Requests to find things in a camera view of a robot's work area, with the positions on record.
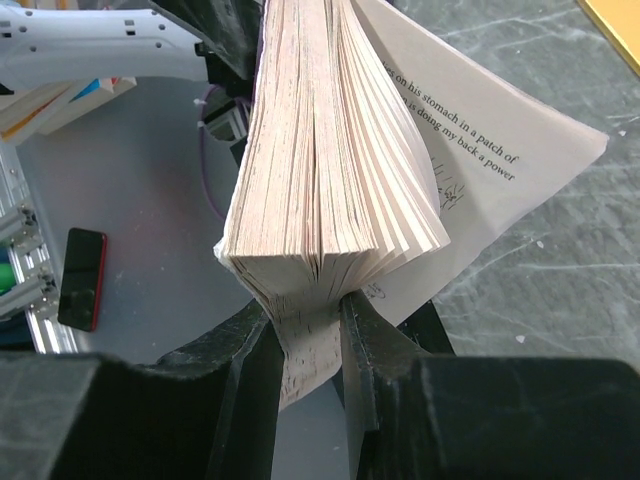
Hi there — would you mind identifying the stack of books offtable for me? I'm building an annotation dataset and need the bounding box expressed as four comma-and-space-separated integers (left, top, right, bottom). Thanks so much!
1, 77, 137, 145

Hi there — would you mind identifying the aluminium frame rail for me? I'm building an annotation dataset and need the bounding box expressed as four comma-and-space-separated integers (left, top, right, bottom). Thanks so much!
1, 144, 78, 354

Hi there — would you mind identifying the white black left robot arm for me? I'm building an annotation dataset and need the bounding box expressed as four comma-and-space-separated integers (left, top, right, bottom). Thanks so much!
1, 1, 263, 97

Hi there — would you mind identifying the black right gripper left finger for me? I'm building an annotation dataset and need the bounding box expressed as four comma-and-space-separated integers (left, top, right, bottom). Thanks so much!
1, 302, 284, 479

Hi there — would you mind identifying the purple 117-storey treehouse book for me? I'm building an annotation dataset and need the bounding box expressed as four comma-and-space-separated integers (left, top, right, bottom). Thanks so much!
215, 1, 608, 407

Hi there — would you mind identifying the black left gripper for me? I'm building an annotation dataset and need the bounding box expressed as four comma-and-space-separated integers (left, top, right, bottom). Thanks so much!
151, 0, 264, 100

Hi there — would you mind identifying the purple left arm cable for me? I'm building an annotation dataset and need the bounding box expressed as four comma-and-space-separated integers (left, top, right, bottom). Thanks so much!
194, 84, 251, 221

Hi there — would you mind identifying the yellow book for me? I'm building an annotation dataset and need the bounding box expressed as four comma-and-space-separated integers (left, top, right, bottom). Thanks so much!
577, 0, 639, 75

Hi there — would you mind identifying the black red smartphone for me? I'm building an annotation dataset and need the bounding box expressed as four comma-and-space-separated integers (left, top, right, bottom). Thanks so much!
58, 227, 107, 332

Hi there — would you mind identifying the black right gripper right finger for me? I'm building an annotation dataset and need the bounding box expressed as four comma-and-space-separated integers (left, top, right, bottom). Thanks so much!
340, 292, 639, 479

